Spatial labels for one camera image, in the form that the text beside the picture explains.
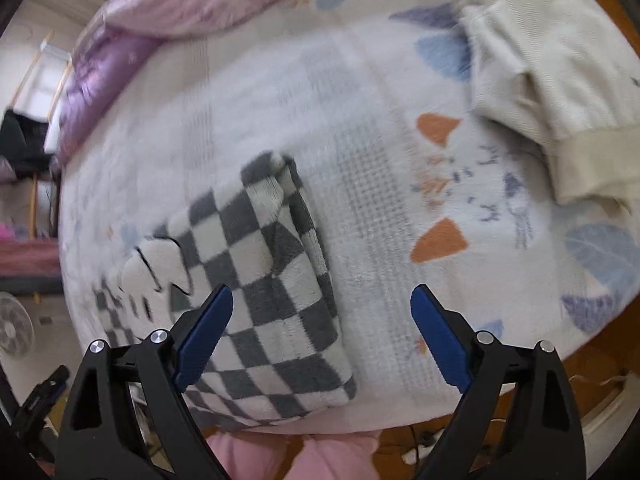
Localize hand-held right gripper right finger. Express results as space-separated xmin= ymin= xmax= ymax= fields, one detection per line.
xmin=410 ymin=284 xmax=587 ymax=480

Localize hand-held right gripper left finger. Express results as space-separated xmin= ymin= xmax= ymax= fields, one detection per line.
xmin=54 ymin=284 xmax=234 ymax=480

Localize grey white checkered fleece garment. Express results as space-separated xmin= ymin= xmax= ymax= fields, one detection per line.
xmin=92 ymin=150 xmax=358 ymax=433

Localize person's pink trousers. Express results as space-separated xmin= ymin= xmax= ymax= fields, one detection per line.
xmin=205 ymin=429 xmax=381 ymax=480

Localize white printed blanket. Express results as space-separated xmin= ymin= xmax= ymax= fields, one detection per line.
xmin=57 ymin=0 xmax=640 ymax=433

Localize white floor fan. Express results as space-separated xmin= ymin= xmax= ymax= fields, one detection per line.
xmin=0 ymin=291 xmax=36 ymax=358

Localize cream knit sweater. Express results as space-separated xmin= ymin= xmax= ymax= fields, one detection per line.
xmin=452 ymin=0 xmax=640 ymax=216

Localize pink purple floral quilt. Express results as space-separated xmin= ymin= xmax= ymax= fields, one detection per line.
xmin=50 ymin=0 xmax=346 ymax=171

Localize wooden frame rack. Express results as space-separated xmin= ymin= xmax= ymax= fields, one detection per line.
xmin=12 ymin=30 xmax=75 ymax=128

